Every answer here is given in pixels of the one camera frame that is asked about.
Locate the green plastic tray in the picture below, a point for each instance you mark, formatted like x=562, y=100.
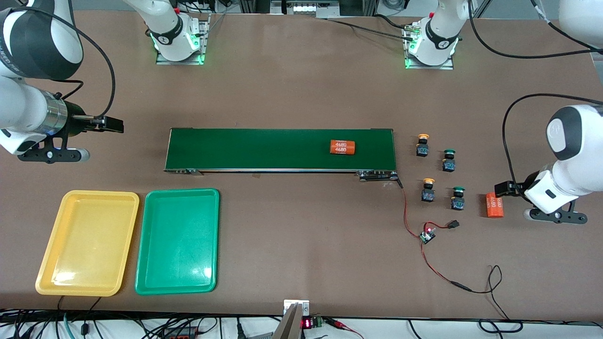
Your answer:
x=178, y=240

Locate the yellow plastic tray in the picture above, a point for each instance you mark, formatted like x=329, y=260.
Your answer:
x=87, y=242

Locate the orange cylinder printed 4680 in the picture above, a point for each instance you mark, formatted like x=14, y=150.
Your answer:
x=493, y=208
x=342, y=148

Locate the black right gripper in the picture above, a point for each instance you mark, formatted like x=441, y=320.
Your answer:
x=75, y=118

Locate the green conveyor belt unit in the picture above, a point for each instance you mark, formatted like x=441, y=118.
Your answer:
x=259, y=148

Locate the red clip lead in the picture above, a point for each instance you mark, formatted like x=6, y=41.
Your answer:
x=344, y=326

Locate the aluminium frame rack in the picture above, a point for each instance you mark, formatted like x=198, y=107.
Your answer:
x=306, y=7

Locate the small red LED display module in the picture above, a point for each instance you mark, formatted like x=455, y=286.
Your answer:
x=308, y=323

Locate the small green circuit board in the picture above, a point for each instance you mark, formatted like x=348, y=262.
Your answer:
x=427, y=236

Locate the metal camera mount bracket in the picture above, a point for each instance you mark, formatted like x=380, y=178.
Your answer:
x=289, y=325

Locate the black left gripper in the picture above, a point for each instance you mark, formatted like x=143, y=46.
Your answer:
x=528, y=181

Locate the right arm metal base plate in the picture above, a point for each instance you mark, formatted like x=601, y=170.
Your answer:
x=203, y=42

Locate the red terminal block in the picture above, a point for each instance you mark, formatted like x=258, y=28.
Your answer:
x=181, y=334

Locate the yellow push button switch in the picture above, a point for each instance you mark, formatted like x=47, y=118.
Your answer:
x=427, y=194
x=422, y=149

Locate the green push button switch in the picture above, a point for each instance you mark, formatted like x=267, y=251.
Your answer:
x=457, y=202
x=448, y=165

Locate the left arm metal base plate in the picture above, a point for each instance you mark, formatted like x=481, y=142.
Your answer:
x=431, y=66

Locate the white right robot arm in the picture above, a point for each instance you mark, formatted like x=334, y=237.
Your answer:
x=26, y=113

